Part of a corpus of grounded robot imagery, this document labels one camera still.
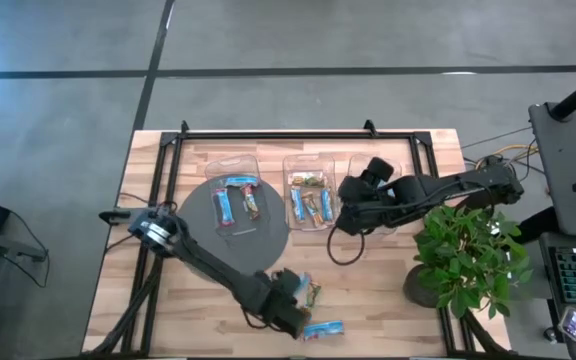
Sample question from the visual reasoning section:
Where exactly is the red granola bar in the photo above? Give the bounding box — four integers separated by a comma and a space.
239, 183, 263, 222

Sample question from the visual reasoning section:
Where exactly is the blue granola bar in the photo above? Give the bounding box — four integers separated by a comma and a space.
296, 271, 314, 302
224, 175, 260, 189
289, 186, 308, 224
301, 319, 346, 343
212, 188, 234, 229
319, 186, 335, 224

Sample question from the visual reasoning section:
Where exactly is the green granola bar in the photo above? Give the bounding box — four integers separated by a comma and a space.
305, 281, 324, 308
289, 173, 326, 190

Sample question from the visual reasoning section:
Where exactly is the grey round mat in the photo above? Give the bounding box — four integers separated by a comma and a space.
176, 172, 290, 279

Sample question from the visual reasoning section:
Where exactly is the green potted plant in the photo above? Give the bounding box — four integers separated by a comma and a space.
401, 203, 534, 321

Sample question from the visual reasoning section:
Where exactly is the grey equipment cart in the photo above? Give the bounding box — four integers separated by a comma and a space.
527, 102, 576, 239

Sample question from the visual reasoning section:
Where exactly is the thin grey floor cable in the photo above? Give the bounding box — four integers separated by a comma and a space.
461, 126, 533, 150

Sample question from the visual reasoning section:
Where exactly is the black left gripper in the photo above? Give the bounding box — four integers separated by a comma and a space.
256, 268, 314, 340

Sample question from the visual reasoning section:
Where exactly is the black aluminium rig frame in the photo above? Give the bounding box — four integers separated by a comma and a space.
85, 130, 512, 359

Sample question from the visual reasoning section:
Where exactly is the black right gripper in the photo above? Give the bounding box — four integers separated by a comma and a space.
336, 156, 409, 236

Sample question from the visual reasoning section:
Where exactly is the clear plastic tray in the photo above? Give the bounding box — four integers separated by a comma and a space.
281, 152, 344, 233
345, 153, 404, 236
203, 153, 272, 236

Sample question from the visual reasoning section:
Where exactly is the dark desk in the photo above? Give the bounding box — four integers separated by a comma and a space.
537, 232, 576, 360

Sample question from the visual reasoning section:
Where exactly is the yellow and grey cable bundle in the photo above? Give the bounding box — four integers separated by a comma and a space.
462, 143, 540, 174

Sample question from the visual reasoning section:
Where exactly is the black looped cable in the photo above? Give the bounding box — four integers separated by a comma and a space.
326, 224, 367, 266

